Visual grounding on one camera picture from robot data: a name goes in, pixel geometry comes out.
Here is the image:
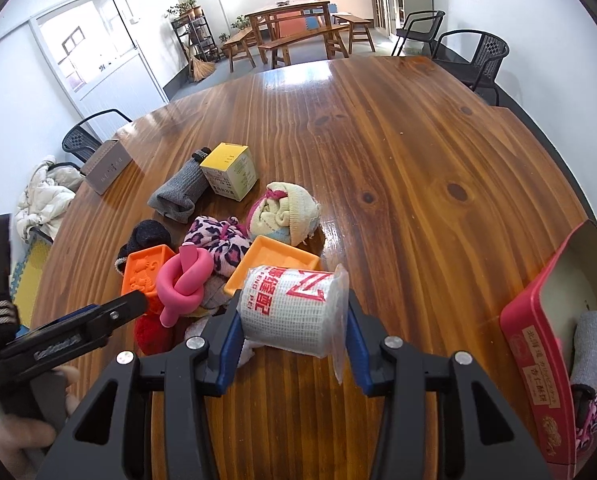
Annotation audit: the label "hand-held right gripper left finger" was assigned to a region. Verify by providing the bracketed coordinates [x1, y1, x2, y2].
[36, 292, 246, 480]

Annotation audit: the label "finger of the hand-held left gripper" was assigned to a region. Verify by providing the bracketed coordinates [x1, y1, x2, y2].
[26, 304, 104, 333]
[78, 291, 150, 341]

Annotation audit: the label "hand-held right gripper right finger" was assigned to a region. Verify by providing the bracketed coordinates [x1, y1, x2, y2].
[345, 292, 554, 480]

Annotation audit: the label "embossed orange tray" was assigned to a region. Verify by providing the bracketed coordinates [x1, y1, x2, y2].
[120, 244, 179, 311]

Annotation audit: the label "pink knotted foam rod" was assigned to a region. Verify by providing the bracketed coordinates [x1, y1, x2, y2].
[157, 242, 214, 328]

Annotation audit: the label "white gauze bandage roll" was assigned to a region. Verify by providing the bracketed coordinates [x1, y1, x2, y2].
[241, 264, 351, 386]

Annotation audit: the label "red box container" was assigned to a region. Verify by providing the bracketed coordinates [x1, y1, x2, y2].
[499, 219, 597, 480]

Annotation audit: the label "person's left hand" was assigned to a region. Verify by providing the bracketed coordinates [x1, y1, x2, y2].
[0, 364, 82, 466]

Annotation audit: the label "red fuzzy sock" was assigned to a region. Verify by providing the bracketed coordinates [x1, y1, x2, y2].
[133, 310, 174, 356]

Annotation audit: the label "yellow and blue foam mat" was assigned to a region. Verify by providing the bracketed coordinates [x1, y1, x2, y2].
[9, 235, 54, 331]

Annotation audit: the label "black fuzzy sock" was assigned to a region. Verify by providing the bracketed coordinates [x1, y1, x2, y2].
[116, 220, 172, 273]

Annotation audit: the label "leopard print sock bundle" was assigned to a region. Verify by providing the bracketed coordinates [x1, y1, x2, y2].
[186, 216, 254, 278]
[575, 392, 597, 453]

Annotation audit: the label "plain orange square tray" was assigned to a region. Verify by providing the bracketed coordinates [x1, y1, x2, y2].
[223, 235, 321, 301]

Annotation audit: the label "white puffy jacket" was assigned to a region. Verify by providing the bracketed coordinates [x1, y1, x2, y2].
[14, 160, 86, 241]

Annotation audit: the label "grey sock with black band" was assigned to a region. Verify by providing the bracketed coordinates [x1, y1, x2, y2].
[148, 147, 213, 223]
[568, 310, 597, 393]

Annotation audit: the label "brown rectangular box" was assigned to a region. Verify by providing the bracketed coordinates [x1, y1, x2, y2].
[80, 140, 133, 196]

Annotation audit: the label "cream and pink sock bundle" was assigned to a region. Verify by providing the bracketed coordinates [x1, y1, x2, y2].
[247, 181, 323, 247]

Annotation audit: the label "yellow cardboard box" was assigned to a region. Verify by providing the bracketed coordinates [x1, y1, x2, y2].
[199, 142, 258, 202]

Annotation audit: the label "black metal chair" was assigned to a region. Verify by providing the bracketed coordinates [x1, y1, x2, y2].
[391, 10, 446, 58]
[61, 108, 134, 163]
[431, 30, 510, 106]

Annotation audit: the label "white door with window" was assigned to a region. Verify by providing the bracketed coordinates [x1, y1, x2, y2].
[28, 0, 170, 131]

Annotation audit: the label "straw broom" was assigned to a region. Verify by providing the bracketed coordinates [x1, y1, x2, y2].
[182, 42, 215, 82]

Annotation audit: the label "black plant shelf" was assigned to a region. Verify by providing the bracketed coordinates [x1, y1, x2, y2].
[171, 5, 222, 63]

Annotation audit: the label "wooden bench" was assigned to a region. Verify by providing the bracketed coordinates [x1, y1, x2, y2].
[337, 12, 376, 53]
[258, 24, 349, 68]
[222, 27, 256, 73]

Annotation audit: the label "orange and blue foam tiles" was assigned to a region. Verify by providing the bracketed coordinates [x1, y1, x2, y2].
[278, 12, 329, 41]

